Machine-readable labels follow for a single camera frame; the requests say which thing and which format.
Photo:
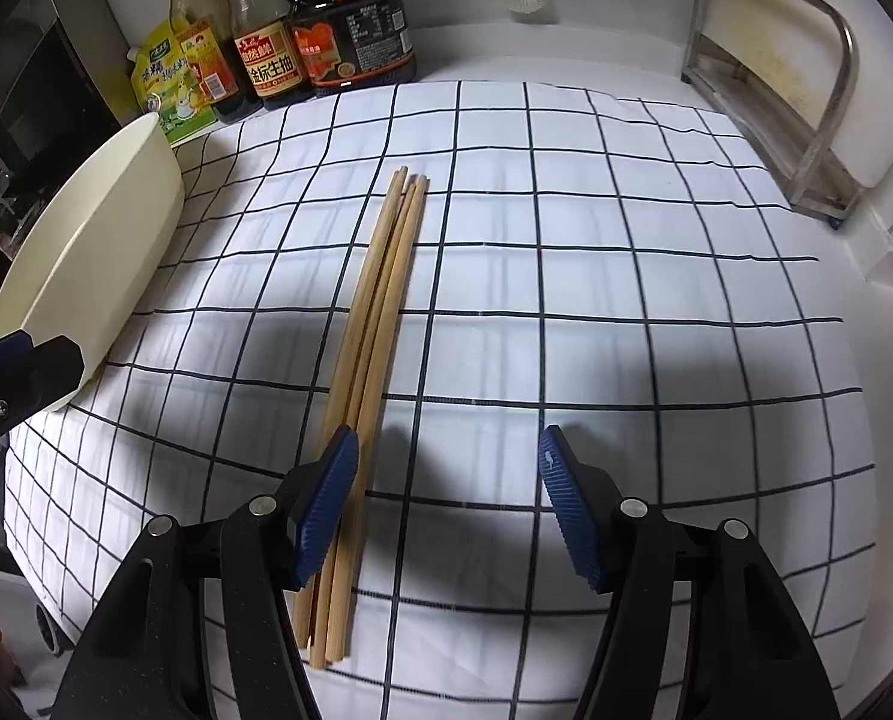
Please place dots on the cream white round bowl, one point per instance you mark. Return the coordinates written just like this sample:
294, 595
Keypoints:
109, 240

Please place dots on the white black checked cloth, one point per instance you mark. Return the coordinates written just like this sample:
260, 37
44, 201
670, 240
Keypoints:
604, 360

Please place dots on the white cutting board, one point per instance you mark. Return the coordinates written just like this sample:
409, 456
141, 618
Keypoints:
776, 52

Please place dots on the yellow cap soy sauce bottle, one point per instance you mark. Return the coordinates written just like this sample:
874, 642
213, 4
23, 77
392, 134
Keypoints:
266, 52

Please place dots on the long wooden chopstick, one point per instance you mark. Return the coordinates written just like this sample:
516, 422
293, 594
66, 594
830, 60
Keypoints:
395, 315
378, 315
361, 315

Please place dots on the yellow green refill pouch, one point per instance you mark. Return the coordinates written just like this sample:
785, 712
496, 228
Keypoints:
173, 97

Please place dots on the silver microwave oven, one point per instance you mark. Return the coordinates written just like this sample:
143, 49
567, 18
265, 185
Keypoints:
34, 90

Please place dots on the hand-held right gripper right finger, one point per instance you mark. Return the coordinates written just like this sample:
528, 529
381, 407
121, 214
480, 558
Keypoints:
566, 499

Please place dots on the yellow cap pale liquid bottle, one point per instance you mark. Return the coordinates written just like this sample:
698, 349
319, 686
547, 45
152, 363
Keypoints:
203, 52

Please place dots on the metal cutting board rack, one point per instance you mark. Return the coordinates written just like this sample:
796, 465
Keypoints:
840, 90

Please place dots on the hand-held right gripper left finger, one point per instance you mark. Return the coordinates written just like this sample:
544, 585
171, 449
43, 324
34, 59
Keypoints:
330, 499

